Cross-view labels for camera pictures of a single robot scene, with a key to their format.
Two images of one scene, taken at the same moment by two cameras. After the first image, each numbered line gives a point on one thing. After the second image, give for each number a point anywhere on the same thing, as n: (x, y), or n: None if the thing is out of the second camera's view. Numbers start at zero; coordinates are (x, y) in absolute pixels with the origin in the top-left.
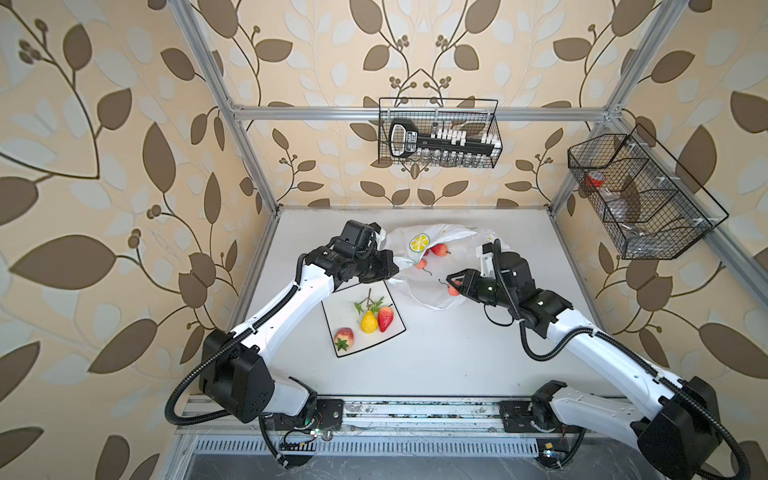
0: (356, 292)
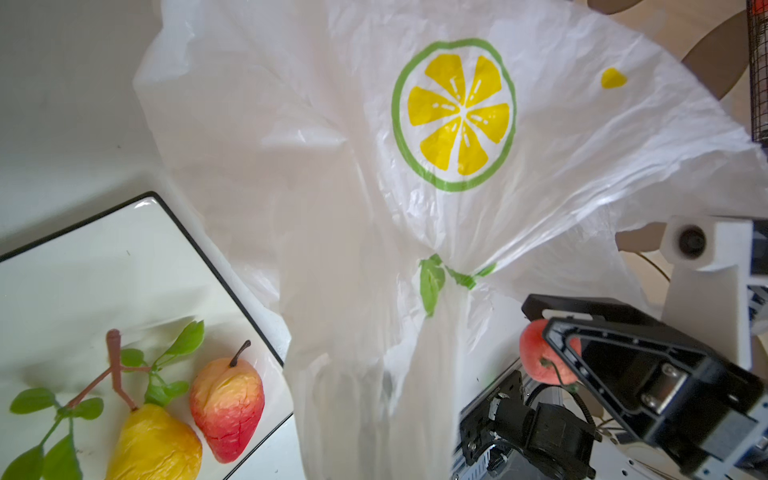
0: (140, 270)
